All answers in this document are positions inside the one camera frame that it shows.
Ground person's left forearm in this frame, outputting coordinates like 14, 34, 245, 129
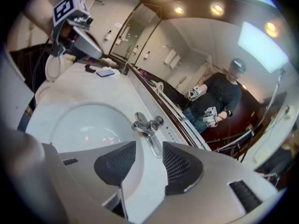
22, 0, 56, 36

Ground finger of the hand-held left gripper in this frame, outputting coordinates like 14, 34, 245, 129
73, 28, 104, 59

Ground white toilet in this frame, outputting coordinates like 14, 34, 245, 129
35, 54, 77, 100

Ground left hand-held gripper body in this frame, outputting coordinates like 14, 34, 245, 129
51, 0, 94, 57

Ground person's blue jeans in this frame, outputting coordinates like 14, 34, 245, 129
17, 111, 32, 132

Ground small counter label strip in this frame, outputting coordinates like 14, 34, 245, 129
166, 126, 181, 142

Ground chrome faucet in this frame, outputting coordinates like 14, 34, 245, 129
131, 112, 164, 159

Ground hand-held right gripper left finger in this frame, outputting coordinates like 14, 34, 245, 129
41, 140, 137, 206

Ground large wall mirror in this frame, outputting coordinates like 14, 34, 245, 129
127, 16, 297, 170

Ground white sink basin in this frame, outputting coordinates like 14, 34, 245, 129
50, 103, 144, 154

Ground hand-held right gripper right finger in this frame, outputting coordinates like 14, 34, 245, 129
163, 141, 279, 217

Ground angled side mirror panel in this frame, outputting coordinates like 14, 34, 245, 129
109, 2, 163, 66

